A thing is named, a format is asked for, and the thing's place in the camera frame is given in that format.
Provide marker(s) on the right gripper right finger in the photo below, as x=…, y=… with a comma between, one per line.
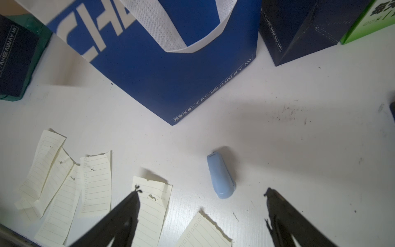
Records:
x=288, y=226

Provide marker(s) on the green plastic tool case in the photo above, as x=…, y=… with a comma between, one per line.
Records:
x=35, y=26

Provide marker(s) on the blue takeaway bag white handles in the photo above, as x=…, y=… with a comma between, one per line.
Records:
x=170, y=56

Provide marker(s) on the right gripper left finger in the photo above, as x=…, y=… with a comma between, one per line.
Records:
x=117, y=228

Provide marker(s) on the dark navy bag right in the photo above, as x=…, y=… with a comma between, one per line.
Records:
x=294, y=29

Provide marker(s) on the white green bag right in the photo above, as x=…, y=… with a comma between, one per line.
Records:
x=378, y=15

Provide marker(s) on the light blue stapler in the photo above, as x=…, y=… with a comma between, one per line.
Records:
x=223, y=183

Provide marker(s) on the small dark navy bag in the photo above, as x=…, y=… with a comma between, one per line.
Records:
x=18, y=47

